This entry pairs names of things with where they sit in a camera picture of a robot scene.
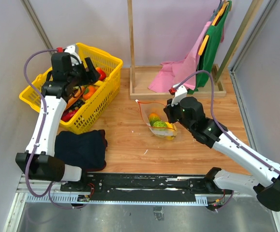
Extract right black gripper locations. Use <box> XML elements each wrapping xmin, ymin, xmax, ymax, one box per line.
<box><xmin>164</xmin><ymin>96</ymin><xmax>194</xmax><ymax>133</ymax></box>

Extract yellow banana bunch toy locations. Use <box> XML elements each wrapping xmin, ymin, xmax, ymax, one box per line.
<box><xmin>166</xmin><ymin>122</ymin><xmax>177</xmax><ymax>141</ymax></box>

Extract green custard apple toy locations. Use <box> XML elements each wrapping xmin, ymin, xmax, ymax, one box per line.
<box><xmin>153</xmin><ymin>120</ymin><xmax>168</xmax><ymax>131</ymax></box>

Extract clear zip top bag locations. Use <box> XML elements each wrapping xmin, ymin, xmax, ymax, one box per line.
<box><xmin>135</xmin><ymin>100</ymin><xmax>178</xmax><ymax>141</ymax></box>

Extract orange fruit toy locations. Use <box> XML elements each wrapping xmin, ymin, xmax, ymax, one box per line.
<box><xmin>148</xmin><ymin>113</ymin><xmax>161</xmax><ymax>126</ymax></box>

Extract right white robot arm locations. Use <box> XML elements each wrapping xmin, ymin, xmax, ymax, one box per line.
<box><xmin>164</xmin><ymin>97</ymin><xmax>280</xmax><ymax>212</ymax></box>

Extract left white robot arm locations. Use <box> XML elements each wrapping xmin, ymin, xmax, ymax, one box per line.
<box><xmin>15</xmin><ymin>49</ymin><xmax>107</xmax><ymax>191</ymax></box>

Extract orange bell pepper toy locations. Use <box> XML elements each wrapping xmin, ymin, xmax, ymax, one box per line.
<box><xmin>82</xmin><ymin>86</ymin><xmax>96</xmax><ymax>100</ymax></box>

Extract orange carrot toy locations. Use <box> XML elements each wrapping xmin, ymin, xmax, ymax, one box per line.
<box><xmin>65</xmin><ymin>86</ymin><xmax>86</xmax><ymax>112</ymax></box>

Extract black grape bunch toy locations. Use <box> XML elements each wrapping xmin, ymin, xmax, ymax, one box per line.
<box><xmin>70</xmin><ymin>99</ymin><xmax>85</xmax><ymax>110</ymax></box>

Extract red bell pepper toy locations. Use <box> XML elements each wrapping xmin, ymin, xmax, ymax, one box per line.
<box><xmin>95</xmin><ymin>67</ymin><xmax>107</xmax><ymax>81</ymax></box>

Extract yellow plastic shopping basket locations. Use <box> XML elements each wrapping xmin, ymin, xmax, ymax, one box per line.
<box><xmin>18</xmin><ymin>42</ymin><xmax>124</xmax><ymax>135</ymax></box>

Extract red chili pepper toy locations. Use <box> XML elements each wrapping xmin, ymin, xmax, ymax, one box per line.
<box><xmin>61</xmin><ymin>109</ymin><xmax>78</xmax><ymax>122</ymax></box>

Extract pink garment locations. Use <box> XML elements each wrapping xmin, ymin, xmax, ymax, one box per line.
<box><xmin>148</xmin><ymin>21</ymin><xmax>211</xmax><ymax>93</ymax></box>

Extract wooden clothes rack base tray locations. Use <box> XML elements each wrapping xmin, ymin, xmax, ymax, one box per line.
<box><xmin>130</xmin><ymin>65</ymin><xmax>226</xmax><ymax>100</ymax></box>

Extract green garment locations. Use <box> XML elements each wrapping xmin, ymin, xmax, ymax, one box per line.
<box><xmin>184</xmin><ymin>0</ymin><xmax>233</xmax><ymax>95</ymax></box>

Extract dark navy folded cloth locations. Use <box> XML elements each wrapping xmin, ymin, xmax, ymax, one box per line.
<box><xmin>55</xmin><ymin>130</ymin><xmax>108</xmax><ymax>172</ymax></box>

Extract orange clothes hanger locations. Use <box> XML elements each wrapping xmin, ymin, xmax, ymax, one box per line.
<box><xmin>198</xmin><ymin>1</ymin><xmax>229</xmax><ymax>56</ymax></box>

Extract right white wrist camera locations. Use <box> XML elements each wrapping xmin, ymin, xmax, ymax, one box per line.
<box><xmin>169</xmin><ymin>84</ymin><xmax>188</xmax><ymax>106</ymax></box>

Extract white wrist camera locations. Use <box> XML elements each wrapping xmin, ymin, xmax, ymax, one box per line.
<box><xmin>62</xmin><ymin>44</ymin><xmax>82</xmax><ymax>66</ymax></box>
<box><xmin>169</xmin><ymin>84</ymin><xmax>188</xmax><ymax>106</ymax></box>

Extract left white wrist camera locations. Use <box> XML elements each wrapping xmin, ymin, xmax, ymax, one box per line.
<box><xmin>62</xmin><ymin>44</ymin><xmax>82</xmax><ymax>66</ymax></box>

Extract left wooden rack post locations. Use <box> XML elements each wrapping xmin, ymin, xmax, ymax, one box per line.
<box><xmin>127</xmin><ymin>0</ymin><xmax>135</xmax><ymax>92</ymax></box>

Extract wooden rack post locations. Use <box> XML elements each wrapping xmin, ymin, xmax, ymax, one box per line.
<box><xmin>127</xmin><ymin>0</ymin><xmax>135</xmax><ymax>92</ymax></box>
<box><xmin>214</xmin><ymin>0</ymin><xmax>263</xmax><ymax>85</ymax></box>

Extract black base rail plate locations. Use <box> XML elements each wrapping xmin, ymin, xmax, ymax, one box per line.
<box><xmin>60</xmin><ymin>173</ymin><xmax>231</xmax><ymax>203</ymax></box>

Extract right wooden rack post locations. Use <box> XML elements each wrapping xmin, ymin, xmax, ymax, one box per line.
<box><xmin>214</xmin><ymin>0</ymin><xmax>263</xmax><ymax>85</ymax></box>

